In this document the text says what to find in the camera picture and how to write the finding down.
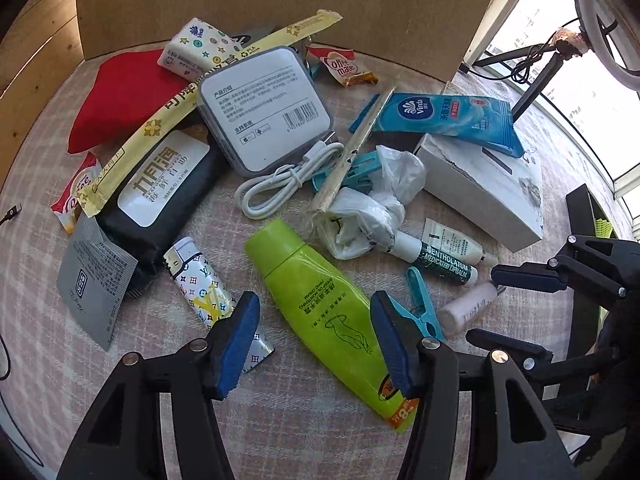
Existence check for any red cloth pouch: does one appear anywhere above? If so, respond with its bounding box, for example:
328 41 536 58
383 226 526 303
67 52 198 155

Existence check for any white printed plastic bag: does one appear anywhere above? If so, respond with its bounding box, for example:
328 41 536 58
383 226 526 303
315 187 407 261

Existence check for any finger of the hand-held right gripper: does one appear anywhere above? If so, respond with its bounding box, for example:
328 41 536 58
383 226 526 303
465 329 626 386
490 234 640 301

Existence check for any black wet wipes pack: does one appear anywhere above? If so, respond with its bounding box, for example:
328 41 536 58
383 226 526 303
95 122 228 298

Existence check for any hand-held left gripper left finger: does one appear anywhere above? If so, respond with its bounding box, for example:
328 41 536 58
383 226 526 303
56 291 262 480

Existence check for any green hand cream tube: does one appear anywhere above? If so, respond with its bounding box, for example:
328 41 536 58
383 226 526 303
244 218 421 433

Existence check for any black ring light cable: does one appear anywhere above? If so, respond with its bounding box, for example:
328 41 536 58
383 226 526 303
457 17 621 83

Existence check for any metal key ring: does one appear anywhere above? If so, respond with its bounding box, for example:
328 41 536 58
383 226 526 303
297 42 321 81

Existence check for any green lip balm stick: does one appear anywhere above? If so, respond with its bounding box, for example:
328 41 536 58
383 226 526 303
390 230 479 287

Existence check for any wooden backdrop board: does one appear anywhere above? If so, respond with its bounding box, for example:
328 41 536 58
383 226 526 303
75 0 511 83

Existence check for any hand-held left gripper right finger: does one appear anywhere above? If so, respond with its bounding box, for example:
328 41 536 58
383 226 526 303
370 290 581 480

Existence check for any pale pink bottle grey cap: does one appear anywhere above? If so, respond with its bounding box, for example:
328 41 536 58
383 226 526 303
436 281 499 337

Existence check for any clear plastic wrapper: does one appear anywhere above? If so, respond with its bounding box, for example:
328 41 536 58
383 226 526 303
372 144 428 206

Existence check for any white charging cable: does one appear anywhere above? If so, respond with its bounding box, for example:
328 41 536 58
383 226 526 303
234 130 346 220

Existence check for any star print tissue pack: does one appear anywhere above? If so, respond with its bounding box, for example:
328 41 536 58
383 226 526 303
157 17 238 81

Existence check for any white printed cardboard box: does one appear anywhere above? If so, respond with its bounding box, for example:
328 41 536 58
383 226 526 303
412 132 545 253

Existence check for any thin black charging cable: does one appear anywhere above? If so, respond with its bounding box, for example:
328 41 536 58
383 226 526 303
0 202 23 381

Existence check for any white ring light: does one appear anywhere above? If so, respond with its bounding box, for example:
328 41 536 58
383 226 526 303
570 0 640 93

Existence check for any blue clothespin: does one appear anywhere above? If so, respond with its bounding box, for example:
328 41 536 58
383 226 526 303
311 150 386 196
405 266 445 343

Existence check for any black container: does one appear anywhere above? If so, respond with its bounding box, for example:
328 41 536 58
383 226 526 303
565 183 618 396

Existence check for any long yellow paper packet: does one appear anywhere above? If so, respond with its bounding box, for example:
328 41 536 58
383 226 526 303
75 9 343 218

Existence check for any black tripod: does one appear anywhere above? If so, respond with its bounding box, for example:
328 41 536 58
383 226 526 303
472 27 586 121

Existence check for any patterned white lighter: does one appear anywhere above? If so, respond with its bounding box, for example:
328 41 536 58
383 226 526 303
162 236 276 375

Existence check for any grey white power bank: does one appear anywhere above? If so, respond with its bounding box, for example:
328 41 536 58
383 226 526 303
197 45 337 178

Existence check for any small white cream tube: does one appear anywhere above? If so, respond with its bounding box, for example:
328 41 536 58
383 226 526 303
421 217 499 267

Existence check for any red white creamer sachet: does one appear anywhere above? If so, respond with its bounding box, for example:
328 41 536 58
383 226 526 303
305 45 378 90
50 152 103 235

